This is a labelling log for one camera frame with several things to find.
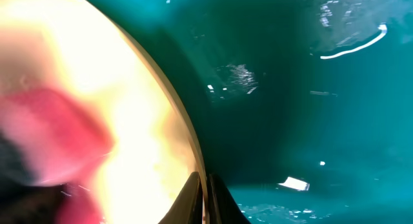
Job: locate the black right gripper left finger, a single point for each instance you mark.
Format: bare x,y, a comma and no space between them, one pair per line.
188,206

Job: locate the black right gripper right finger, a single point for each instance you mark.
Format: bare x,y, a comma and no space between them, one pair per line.
221,205

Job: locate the yellow-green plate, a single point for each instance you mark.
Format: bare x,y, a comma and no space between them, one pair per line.
70,47

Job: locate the teal plastic tray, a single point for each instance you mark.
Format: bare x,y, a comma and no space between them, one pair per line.
303,108

